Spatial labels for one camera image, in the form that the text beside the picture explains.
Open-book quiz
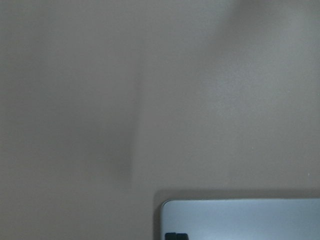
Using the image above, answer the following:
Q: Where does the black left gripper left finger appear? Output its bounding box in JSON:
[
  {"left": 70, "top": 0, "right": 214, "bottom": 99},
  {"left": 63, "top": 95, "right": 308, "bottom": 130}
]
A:
[{"left": 164, "top": 232, "right": 177, "bottom": 240}]

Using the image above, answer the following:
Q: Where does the grey laptop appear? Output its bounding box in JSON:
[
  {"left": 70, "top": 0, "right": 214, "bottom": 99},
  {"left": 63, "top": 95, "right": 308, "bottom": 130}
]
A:
[{"left": 159, "top": 198, "right": 320, "bottom": 240}]

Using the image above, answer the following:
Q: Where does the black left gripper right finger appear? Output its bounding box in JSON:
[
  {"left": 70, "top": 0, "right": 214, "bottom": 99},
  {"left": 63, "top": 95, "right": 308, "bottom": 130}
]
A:
[{"left": 176, "top": 233, "right": 189, "bottom": 240}]

